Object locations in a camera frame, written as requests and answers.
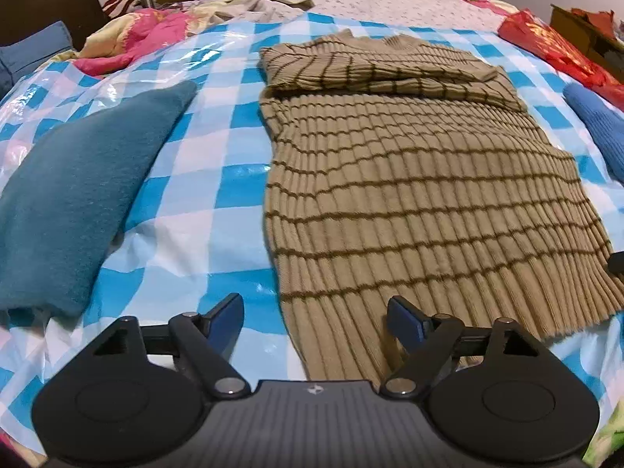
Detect tan striped knit sweater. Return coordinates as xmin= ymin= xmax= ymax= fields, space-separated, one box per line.
xmin=259 ymin=31 xmax=623 ymax=383

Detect blue white checkered sheet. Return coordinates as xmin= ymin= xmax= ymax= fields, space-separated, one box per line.
xmin=0 ymin=12 xmax=624 ymax=459

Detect blue knit garment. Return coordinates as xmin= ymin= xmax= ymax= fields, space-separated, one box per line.
xmin=563 ymin=83 xmax=624 ymax=183

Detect teal folded garment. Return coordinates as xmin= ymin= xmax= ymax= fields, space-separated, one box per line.
xmin=1 ymin=80 xmax=198 ymax=317

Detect wooden side cabinet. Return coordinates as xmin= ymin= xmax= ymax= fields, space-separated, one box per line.
xmin=550 ymin=4 xmax=623 ymax=82

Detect red plastic bag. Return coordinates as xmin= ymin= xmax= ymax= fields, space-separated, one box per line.
xmin=497 ymin=10 xmax=623 ymax=110

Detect pink floral blanket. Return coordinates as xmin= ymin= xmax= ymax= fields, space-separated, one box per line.
xmin=73 ymin=9 xmax=198 ymax=77

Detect white floral bedsheet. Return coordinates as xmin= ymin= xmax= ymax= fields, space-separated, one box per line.
xmin=194 ymin=0 xmax=518 ymax=34

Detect blue pillow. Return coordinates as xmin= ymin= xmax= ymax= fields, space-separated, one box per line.
xmin=0 ymin=21 xmax=73 ymax=97

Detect beige crumpled cloth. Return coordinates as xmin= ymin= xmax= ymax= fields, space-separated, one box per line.
xmin=184 ymin=0 xmax=315 ymax=25

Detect red white striped cloth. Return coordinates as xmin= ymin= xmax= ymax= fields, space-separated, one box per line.
xmin=101 ymin=0 xmax=146 ymax=19

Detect dark wooden headboard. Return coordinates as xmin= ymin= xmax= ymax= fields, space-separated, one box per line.
xmin=1 ymin=0 xmax=109 ymax=49

